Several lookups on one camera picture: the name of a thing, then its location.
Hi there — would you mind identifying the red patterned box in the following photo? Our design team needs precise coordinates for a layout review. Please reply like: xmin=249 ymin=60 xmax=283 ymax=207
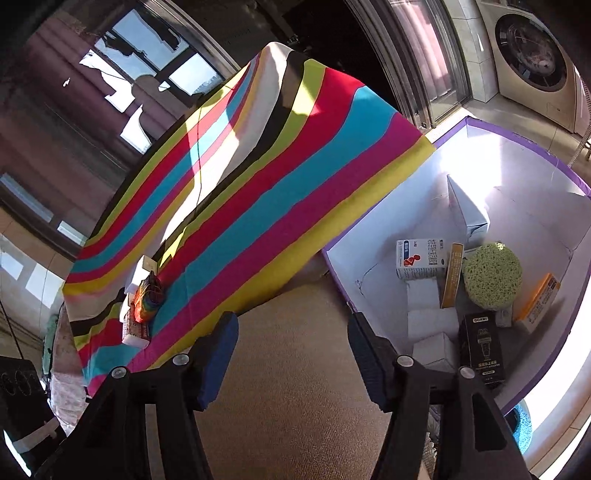
xmin=121 ymin=318 xmax=151 ymax=342

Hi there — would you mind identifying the white box with black print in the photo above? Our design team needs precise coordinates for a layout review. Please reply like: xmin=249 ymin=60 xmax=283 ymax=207
xmin=124 ymin=255 xmax=160 ymax=296

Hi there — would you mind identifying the beige woven mat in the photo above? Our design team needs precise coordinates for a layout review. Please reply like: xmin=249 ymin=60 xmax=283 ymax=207
xmin=143 ymin=272 xmax=439 ymax=480

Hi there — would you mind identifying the grey hose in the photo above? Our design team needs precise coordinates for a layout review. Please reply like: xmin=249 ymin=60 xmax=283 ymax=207
xmin=567 ymin=124 xmax=591 ymax=162

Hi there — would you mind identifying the black product box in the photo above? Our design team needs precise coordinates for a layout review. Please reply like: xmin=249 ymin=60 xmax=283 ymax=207
xmin=457 ymin=313 xmax=506 ymax=386

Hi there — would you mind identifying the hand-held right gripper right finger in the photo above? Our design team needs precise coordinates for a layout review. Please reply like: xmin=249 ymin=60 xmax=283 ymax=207
xmin=347 ymin=311 xmax=539 ymax=480

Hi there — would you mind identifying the teal fluffy mat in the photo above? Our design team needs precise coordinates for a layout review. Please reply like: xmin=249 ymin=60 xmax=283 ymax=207
xmin=505 ymin=401 xmax=534 ymax=455

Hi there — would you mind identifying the pink lace cloth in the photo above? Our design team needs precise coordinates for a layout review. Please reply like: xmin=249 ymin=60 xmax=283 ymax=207
xmin=48 ymin=305 xmax=90 ymax=437

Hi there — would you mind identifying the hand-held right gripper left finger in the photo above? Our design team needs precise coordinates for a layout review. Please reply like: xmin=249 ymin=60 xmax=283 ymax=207
xmin=34 ymin=311 xmax=240 ymax=480

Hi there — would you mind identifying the white storage box purple rim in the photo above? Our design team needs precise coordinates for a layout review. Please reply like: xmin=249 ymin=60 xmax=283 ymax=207
xmin=322 ymin=116 xmax=591 ymax=472

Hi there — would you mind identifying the white box with blue label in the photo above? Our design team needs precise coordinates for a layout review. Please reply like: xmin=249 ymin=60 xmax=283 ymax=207
xmin=396 ymin=237 xmax=451 ymax=281

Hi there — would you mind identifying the green round sponge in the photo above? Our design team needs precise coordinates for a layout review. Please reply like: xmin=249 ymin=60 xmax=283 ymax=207
xmin=462 ymin=242 xmax=522 ymax=311

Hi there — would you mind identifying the pink curtain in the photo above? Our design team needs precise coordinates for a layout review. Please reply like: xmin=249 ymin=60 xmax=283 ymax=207
xmin=392 ymin=0 xmax=446 ymax=125
xmin=0 ymin=28 xmax=195 ymax=185

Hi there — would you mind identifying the rainbow striped cloth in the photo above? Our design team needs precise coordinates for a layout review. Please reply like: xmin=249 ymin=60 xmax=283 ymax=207
xmin=62 ymin=41 xmax=437 ymax=398

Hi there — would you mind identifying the beige washing machine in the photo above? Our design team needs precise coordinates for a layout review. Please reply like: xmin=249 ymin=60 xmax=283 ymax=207
xmin=478 ymin=0 xmax=591 ymax=139

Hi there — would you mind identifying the rainbow beaded pouch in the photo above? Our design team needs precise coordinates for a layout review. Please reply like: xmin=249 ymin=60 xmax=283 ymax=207
xmin=133 ymin=277 xmax=163 ymax=324

